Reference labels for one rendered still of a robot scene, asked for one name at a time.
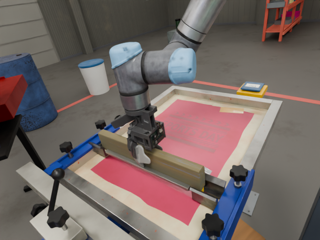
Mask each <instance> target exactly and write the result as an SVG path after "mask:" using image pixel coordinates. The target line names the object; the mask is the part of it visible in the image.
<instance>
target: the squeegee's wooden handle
mask: <svg viewBox="0 0 320 240"><path fill-rule="evenodd" d="M98 136H99V139H100V141H101V144H102V146H103V147H104V149H105V150H107V149H109V150H111V151H113V152H115V153H117V154H120V155H122V156H124V157H126V158H129V159H131V160H133V161H135V160H134V158H133V157H132V156H131V154H130V152H129V150H128V146H127V138H126V137H123V136H121V135H118V134H115V133H113V132H110V131H107V130H101V131H99V132H98ZM137 144H138V143H137ZM138 145H141V144H138ZM141 146H142V147H143V149H144V153H145V155H146V156H147V157H149V159H150V164H146V163H144V165H145V166H147V167H149V168H152V169H154V170H156V171H158V172H161V173H163V174H165V175H168V176H170V177H172V178H174V179H177V180H179V181H181V182H184V183H186V184H188V185H190V187H194V188H196V189H198V190H201V191H202V189H203V187H204V186H205V168H204V166H203V165H200V164H197V163H195V162H192V161H190V160H187V159H184V158H181V157H178V156H176V155H173V154H170V153H167V152H165V151H162V150H159V149H156V148H153V149H152V151H149V150H147V149H145V147H144V146H143V145H141Z"/></svg>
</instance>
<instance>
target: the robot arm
mask: <svg viewBox="0 0 320 240"><path fill-rule="evenodd" d="M226 1H227V0H190V2H189V4H188V6H187V8H186V10H185V12H184V14H183V16H182V18H181V20H180V22H179V25H178V27H177V29H176V30H175V32H174V34H173V36H172V39H171V41H170V42H169V44H168V45H167V46H166V47H165V48H164V49H163V50H156V51H142V48H141V46H140V44H139V43H138V42H126V43H122V44H118V45H115V46H113V47H112V48H111V49H110V52H109V53H110V60H111V64H112V69H113V72H114V75H115V79H116V83H117V86H118V89H119V93H120V99H121V103H122V106H123V108H124V109H125V113H124V114H122V115H118V116H116V117H115V119H114V121H112V122H111V125H112V126H113V127H114V128H115V129H116V128H118V127H122V126H124V125H125V124H127V123H129V122H131V121H133V122H131V123H130V124H129V125H130V126H129V127H128V131H127V134H128V138H127V146H128V150H129V152H130V154H131V156H132V157H133V158H134V160H135V161H136V162H137V163H138V164H139V165H140V166H141V167H143V168H144V163H146V164H150V159H149V157H147V156H146V155H145V153H144V149H143V147H142V146H141V145H143V146H144V147H145V149H147V150H149V151H152V149H153V148H156V149H159V150H163V149H162V147H161V146H160V145H159V143H160V142H161V141H162V140H163V139H164V138H165V137H166V134H165V128H164V122H162V121H158V120H155V117H154V113H155V112H157V106H153V105H151V103H150V102H151V100H150V93H149V87H148V85H154V84H176V85H180V84H182V83H191V82H193V81H194V80H195V77H196V54H195V53H196V51H197V50H198V48H199V46H200V45H201V43H202V41H203V39H204V38H205V36H206V34H207V33H208V31H209V29H210V28H211V26H212V24H213V23H214V21H215V19H216V18H217V16H218V14H219V13H220V11H221V9H222V8H223V6H224V4H225V3H226ZM137 143H138V144H141V145H138V144H137Z"/></svg>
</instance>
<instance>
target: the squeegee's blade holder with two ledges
mask: <svg viewBox="0 0 320 240"><path fill-rule="evenodd" d="M105 152H106V153H107V154H109V155H111V156H113V157H115V158H117V159H119V160H121V161H124V162H126V163H128V164H130V165H132V166H134V167H137V168H139V169H141V170H143V171H145V172H147V173H150V174H152V175H154V176H156V177H158V178H160V179H163V180H165V181H167V182H169V183H171V184H174V185H176V186H178V187H180V188H182V189H184V190H187V191H189V190H190V185H188V184H186V183H184V182H181V181H179V180H177V179H174V178H172V177H170V176H168V175H165V174H163V173H161V172H158V171H156V170H154V169H152V168H149V167H147V166H144V168H143V167H141V166H140V165H139V164H138V163H137V162H136V161H133V160H131V159H129V158H126V157H124V156H122V155H120V154H117V153H115V152H113V151H111V150H109V149H107V150H106V151H105Z"/></svg>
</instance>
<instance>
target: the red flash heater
mask: <svg viewBox="0 0 320 240"><path fill-rule="evenodd" d="M27 86H28V84H27V82H26V80H25V78H24V76H23V75H22V74H21V75H17V76H13V77H9V78H5V77H4V76H3V77H0V122H3V121H7V120H11V119H13V118H14V117H15V115H16V112H17V110H18V107H19V105H20V103H21V100H22V98H23V96H24V93H25V91H26V88H27Z"/></svg>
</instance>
